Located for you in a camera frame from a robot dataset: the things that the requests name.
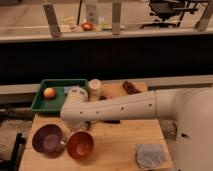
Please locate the grey blue cloth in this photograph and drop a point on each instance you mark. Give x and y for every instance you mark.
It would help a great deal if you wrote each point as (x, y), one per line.
(149, 156)

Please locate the white plastic cup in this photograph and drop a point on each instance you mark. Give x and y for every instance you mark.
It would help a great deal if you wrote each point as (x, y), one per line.
(94, 86)

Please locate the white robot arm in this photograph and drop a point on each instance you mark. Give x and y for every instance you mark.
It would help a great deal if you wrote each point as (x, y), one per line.
(192, 108)

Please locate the black office chair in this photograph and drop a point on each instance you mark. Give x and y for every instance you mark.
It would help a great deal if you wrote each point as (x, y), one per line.
(165, 9)

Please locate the purple bowl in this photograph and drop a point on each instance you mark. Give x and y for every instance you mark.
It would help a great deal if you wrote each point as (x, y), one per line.
(48, 139)

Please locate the blue sponge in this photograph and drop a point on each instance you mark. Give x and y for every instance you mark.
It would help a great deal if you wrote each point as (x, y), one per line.
(66, 90)

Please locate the black chair frame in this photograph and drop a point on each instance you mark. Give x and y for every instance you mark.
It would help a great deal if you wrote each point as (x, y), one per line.
(11, 165)

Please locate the black handled tool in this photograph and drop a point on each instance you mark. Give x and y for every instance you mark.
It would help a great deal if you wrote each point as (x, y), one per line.
(112, 121)

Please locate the red round background object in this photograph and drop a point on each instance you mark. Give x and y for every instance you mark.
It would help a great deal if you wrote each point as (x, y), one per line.
(87, 26)

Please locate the orange fruit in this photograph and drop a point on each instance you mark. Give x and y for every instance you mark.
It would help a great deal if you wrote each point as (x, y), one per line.
(49, 93)

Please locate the red bowl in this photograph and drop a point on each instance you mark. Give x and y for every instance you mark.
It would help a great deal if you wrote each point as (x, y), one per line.
(80, 145)

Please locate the green plastic tray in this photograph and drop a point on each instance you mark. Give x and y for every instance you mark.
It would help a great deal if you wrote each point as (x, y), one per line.
(41, 105)

